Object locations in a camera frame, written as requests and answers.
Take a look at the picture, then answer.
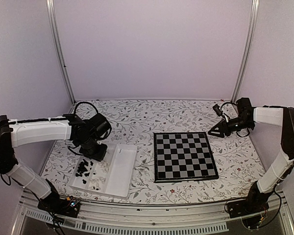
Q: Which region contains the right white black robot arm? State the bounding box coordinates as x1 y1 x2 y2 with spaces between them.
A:
208 97 294 213

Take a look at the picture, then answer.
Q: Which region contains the black silver chess board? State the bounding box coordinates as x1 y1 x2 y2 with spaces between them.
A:
153 132 219 183

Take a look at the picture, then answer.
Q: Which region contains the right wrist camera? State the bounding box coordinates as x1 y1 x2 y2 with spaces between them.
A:
213 104 223 117

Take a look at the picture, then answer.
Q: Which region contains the front aluminium rail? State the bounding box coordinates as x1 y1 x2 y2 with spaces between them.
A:
11 191 294 235

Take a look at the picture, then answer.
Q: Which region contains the left aluminium frame post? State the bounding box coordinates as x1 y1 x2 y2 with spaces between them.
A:
46 0 76 105

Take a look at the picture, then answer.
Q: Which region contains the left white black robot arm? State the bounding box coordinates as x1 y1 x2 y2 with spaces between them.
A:
0 114 112 212

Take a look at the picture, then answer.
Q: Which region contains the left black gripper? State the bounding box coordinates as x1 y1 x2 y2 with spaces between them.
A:
77 136 107 162

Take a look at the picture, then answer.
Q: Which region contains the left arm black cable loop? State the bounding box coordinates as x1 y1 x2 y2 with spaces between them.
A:
74 101 100 118

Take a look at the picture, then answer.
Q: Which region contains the white plastic compartment tray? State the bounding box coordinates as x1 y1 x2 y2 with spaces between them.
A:
68 143 137 198

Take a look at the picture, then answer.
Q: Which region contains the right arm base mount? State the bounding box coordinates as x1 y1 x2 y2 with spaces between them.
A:
224 198 269 230

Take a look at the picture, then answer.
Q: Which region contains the pile of black chess pieces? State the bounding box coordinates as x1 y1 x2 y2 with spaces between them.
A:
75 159 94 184

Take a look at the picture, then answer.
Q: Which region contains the floral patterned table mat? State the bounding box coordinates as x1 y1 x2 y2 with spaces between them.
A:
42 100 265 205

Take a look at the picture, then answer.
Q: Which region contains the pile of white chess pieces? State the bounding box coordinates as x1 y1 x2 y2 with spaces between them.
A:
88 160 110 191

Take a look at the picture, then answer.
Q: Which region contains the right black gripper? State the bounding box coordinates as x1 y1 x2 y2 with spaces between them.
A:
208 117 253 138

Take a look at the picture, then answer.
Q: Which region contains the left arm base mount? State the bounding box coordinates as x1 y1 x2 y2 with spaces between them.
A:
38 195 80 218

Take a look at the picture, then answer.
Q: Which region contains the aluminium frame post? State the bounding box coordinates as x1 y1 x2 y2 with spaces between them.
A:
46 0 76 105
231 0 260 102

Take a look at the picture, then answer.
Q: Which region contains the right aluminium frame post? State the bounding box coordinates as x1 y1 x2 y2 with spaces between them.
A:
231 0 260 102

